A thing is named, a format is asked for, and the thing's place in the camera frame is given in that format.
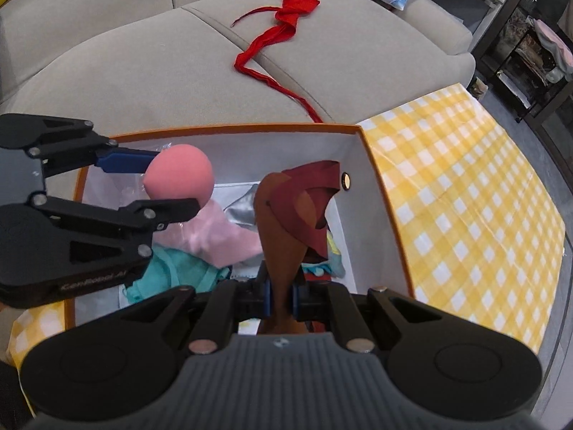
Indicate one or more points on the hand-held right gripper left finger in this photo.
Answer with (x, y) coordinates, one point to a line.
(267, 298)

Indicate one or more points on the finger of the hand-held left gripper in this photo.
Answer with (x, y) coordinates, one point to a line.
(125, 162)
(170, 209)

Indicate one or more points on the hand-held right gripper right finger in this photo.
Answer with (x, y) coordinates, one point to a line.
(295, 298)

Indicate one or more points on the pink sponge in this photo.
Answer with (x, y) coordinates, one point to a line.
(179, 174)

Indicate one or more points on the brown garment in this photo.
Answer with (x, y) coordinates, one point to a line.
(282, 251)

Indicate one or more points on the pink cloth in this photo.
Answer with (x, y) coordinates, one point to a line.
(210, 237)

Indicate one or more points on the teal knit garment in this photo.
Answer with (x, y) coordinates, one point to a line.
(179, 268)

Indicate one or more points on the orange cardboard box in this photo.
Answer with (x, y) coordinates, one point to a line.
(358, 233)

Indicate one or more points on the colourful printed cloth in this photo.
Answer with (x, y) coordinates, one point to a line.
(333, 255)

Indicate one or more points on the beige sofa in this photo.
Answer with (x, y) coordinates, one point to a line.
(134, 76)

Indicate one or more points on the red ribbon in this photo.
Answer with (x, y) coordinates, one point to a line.
(268, 38)

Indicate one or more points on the yellow checkered tablecloth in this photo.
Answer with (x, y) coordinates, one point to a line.
(470, 188)

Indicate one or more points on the black storage rack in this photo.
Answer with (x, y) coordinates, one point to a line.
(506, 78)

